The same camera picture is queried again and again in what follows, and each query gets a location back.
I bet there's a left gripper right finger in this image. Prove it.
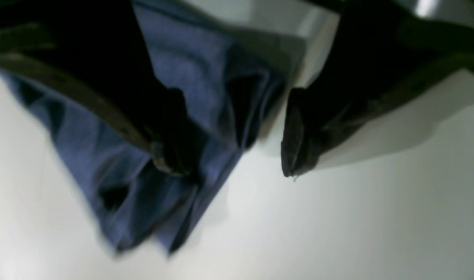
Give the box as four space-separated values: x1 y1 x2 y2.
281 0 474 177

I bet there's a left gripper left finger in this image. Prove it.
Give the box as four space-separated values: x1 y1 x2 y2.
0 0 194 176

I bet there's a blue t-shirt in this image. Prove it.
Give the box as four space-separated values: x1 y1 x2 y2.
0 0 305 254

